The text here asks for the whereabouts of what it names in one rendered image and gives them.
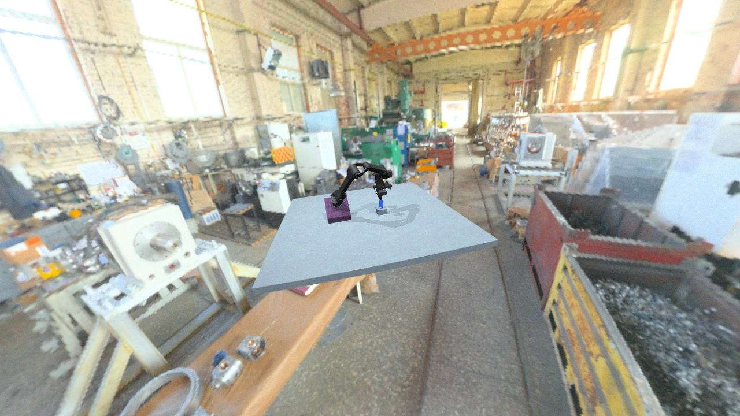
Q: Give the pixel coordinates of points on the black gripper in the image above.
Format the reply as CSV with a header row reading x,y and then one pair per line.
x,y
379,189

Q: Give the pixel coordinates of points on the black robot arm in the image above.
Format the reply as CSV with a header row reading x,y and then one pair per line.
x,y
380,173

